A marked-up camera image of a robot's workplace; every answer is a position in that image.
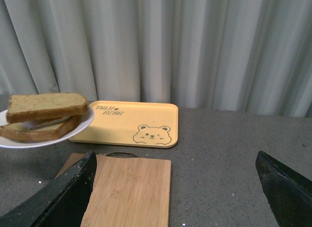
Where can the white round plate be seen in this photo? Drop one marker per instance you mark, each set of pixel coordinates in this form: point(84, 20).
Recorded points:
point(84, 122)

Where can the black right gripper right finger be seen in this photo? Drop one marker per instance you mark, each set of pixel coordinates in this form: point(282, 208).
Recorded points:
point(289, 194)

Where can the grey curtain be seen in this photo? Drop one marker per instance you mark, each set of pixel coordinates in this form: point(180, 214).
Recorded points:
point(240, 55)

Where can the bread slice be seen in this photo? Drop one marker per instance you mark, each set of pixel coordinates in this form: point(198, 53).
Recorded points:
point(35, 107)
point(19, 132)

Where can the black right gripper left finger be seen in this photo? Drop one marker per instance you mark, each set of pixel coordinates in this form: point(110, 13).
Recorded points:
point(61, 203)

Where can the yellow bear tray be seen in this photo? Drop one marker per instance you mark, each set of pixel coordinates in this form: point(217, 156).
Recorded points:
point(131, 124)

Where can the bamboo cutting board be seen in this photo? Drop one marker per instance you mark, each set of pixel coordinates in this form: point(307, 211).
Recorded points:
point(129, 192)

